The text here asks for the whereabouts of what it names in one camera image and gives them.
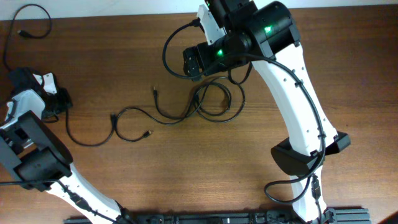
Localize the black usb cable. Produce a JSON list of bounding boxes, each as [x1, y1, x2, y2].
[[114, 81, 233, 142], [2, 3, 118, 147], [153, 76, 246, 124]]

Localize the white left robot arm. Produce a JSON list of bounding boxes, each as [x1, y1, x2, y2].
[[1, 68, 136, 223]]

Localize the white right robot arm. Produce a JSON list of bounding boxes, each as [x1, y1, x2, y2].
[[183, 1, 351, 223]]

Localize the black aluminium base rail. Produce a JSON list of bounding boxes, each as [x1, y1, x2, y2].
[[63, 207, 371, 224]]

